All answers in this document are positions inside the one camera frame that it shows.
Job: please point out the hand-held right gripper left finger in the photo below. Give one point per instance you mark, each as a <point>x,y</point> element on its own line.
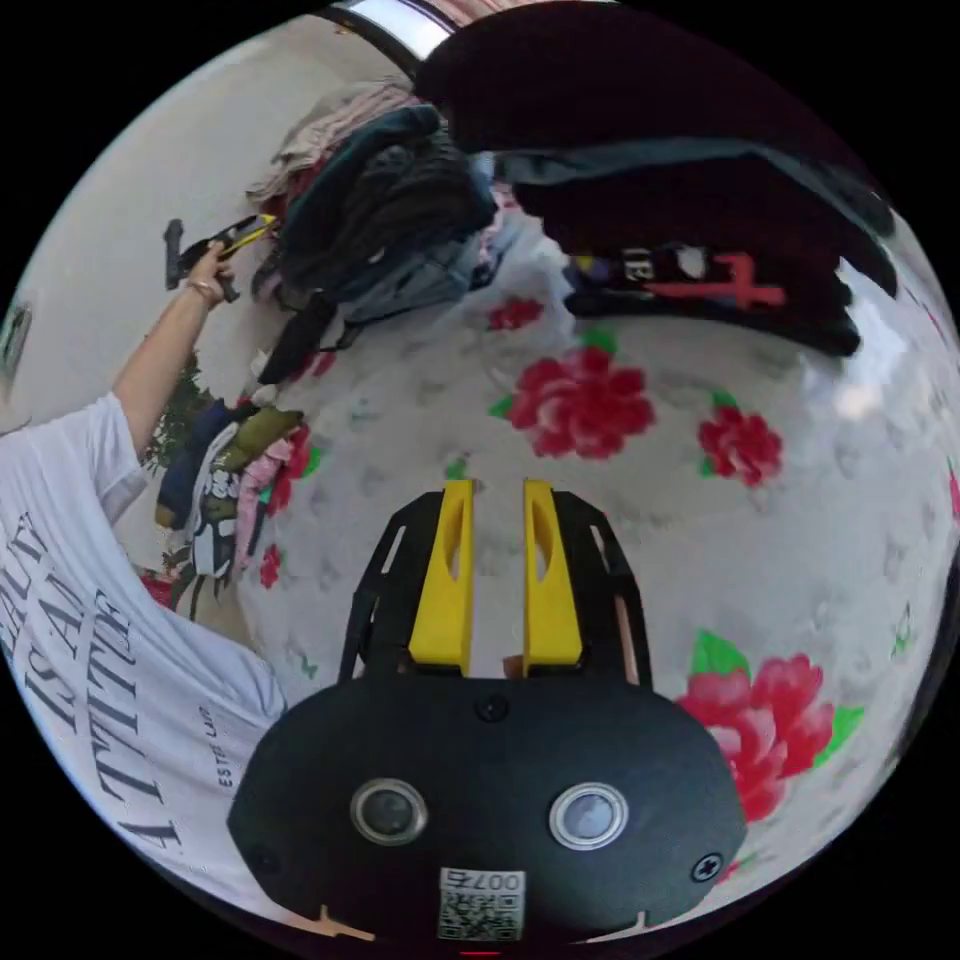
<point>446,600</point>

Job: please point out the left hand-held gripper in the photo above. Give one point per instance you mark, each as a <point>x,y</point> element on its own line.
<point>204,246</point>

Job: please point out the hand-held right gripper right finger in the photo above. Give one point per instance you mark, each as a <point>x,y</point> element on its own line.
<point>547,600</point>

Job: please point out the dark green long sleeve shirt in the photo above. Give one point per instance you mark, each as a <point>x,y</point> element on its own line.
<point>352,161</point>

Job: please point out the person's left forearm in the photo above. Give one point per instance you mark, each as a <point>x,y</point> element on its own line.
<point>161,360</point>

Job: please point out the person's left hand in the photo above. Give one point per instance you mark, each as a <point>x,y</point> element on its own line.
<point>210,274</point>

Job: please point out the bed with floral sheet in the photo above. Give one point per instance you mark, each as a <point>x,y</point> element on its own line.
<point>600,547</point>

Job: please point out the pile of unfolded clothes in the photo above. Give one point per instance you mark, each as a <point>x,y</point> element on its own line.
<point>390,225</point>

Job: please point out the small heap of colourful clothes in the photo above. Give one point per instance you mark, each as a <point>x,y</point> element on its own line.
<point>225,480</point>

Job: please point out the person's body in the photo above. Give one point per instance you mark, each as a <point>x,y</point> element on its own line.
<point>90,637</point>

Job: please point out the stack of folded dark clothes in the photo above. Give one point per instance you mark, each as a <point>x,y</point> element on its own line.
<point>675,172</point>

